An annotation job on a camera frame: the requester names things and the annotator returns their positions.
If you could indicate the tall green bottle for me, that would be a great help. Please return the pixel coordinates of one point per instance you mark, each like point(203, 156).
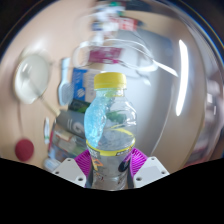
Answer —
point(78, 106)

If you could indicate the blue and white carton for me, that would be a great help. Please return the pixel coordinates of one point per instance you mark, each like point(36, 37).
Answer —
point(83, 85)

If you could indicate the flat round red coaster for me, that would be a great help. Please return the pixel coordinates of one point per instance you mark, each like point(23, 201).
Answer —
point(24, 150)

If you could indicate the clear yellow-capped drink bottle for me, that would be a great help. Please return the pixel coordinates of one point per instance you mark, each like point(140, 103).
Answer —
point(111, 133)

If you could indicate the spoon in cup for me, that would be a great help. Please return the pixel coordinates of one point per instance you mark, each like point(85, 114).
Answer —
point(50, 106)

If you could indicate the cream ceramic cup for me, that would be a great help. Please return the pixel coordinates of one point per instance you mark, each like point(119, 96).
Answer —
point(31, 78)

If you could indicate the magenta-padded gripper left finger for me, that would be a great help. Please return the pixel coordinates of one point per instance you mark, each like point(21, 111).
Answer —
point(68, 170)

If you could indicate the magenta snack packet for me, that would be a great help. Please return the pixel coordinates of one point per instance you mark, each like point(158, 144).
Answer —
point(105, 55)

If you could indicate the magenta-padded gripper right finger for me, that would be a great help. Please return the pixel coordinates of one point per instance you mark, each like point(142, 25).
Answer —
point(151, 170)

